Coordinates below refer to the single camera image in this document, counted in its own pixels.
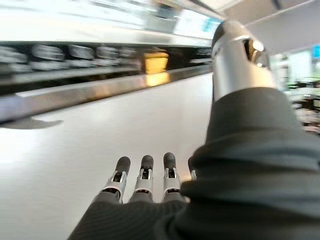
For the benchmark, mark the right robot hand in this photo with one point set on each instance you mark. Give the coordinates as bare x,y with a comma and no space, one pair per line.
250,162

